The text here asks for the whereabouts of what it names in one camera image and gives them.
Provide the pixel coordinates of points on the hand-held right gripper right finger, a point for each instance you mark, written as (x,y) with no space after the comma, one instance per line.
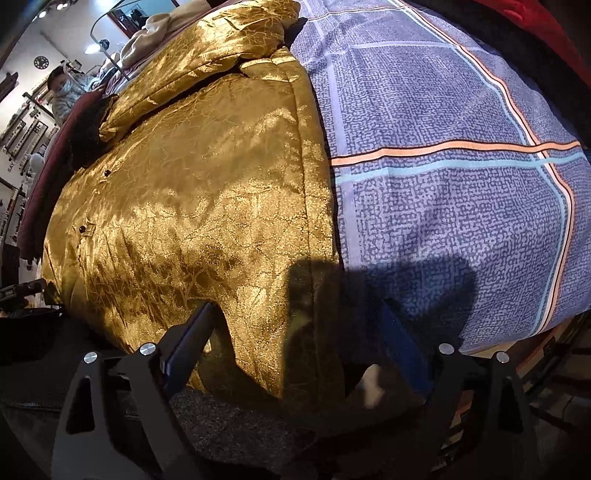
(406,350)

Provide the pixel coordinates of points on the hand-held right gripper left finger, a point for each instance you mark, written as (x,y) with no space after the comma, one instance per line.
(184,350)

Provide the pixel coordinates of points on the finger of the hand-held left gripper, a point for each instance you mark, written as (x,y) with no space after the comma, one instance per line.
(23,290)

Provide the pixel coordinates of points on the gold shiny jacket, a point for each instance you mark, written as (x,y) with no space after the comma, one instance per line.
(194,184)

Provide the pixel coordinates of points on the dark grey cloth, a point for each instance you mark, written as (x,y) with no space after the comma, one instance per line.
(231,429)

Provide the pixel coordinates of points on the maroon quilted jacket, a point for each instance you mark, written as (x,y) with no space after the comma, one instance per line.
(41,184)

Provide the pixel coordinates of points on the black cloth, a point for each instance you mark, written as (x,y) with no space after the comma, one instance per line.
(85,138)

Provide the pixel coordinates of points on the blue plaid bed sheet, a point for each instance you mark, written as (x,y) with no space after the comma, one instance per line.
(438,138)

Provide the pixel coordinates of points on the metal lamp stand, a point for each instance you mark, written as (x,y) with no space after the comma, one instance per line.
(100,45)

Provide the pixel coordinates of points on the beige fleece blanket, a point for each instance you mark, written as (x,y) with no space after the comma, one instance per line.
(147,32)

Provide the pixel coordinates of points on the red puffer jacket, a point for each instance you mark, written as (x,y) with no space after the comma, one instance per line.
(554,23)

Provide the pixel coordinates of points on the wooden bed frame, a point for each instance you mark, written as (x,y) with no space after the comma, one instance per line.
(545,350)

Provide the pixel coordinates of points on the wall display rack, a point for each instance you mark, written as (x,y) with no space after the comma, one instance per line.
(23,129)

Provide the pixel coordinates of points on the round wall clock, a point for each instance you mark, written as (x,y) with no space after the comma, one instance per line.
(40,62)

